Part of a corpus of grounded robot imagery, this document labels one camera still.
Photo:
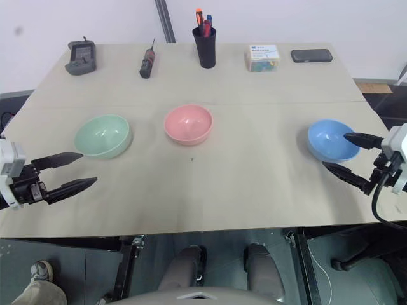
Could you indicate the black table leg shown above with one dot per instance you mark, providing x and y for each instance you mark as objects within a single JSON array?
[
  {"x": 303, "y": 270},
  {"x": 128, "y": 267}
]

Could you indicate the black chair base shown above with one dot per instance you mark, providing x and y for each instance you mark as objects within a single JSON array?
[{"x": 359, "y": 262}]

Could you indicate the grey aluminium profile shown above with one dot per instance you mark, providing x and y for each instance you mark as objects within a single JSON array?
[{"x": 165, "y": 19}]

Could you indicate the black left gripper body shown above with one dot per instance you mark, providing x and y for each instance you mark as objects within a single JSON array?
[{"x": 27, "y": 190}]

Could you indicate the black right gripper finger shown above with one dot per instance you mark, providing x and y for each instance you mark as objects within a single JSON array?
[
  {"x": 348, "y": 178},
  {"x": 365, "y": 140}
]

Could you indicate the red pen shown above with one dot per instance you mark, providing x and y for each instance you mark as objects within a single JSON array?
[{"x": 207, "y": 28}]

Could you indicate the black electric screwdriver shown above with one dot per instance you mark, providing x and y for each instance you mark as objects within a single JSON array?
[{"x": 147, "y": 63}]

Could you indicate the grey remote controller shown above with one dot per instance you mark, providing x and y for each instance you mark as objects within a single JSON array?
[{"x": 81, "y": 58}]

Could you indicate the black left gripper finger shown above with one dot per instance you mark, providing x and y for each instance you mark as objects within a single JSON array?
[
  {"x": 60, "y": 159},
  {"x": 71, "y": 187}
]

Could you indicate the grey robot torso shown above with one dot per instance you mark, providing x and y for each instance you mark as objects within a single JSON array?
[{"x": 203, "y": 297}]

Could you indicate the red bowl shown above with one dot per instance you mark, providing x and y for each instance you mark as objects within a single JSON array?
[{"x": 187, "y": 125}]

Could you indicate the black phone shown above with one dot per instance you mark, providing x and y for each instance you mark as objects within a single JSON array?
[{"x": 311, "y": 55}]

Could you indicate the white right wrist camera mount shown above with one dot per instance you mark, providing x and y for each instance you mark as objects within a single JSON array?
[{"x": 395, "y": 139}]

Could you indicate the person's beige trouser leg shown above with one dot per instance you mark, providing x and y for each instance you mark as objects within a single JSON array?
[{"x": 39, "y": 294}]

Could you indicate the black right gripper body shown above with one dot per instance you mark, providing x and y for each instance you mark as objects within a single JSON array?
[{"x": 383, "y": 171}]

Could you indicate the green bowl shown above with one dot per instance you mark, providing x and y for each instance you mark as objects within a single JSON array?
[{"x": 103, "y": 138}]

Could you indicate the black pen cup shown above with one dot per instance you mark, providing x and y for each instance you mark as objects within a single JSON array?
[{"x": 205, "y": 49}]

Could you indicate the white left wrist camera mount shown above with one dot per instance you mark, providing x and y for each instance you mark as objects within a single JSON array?
[{"x": 9, "y": 159}]

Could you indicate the brown cardboard box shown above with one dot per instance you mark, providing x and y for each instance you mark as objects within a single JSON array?
[{"x": 375, "y": 87}]

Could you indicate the blue pen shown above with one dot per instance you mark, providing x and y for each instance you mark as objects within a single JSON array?
[{"x": 209, "y": 18}]

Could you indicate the person's grey shoe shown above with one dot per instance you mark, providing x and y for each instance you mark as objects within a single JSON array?
[{"x": 41, "y": 270}]

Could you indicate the clear box of pins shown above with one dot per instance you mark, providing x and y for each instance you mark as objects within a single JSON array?
[{"x": 262, "y": 58}]

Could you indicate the blue bowl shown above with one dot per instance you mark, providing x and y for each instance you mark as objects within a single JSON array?
[{"x": 330, "y": 143}]

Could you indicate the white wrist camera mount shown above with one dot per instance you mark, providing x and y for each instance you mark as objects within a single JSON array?
[
  {"x": 9, "y": 159},
  {"x": 395, "y": 139}
]

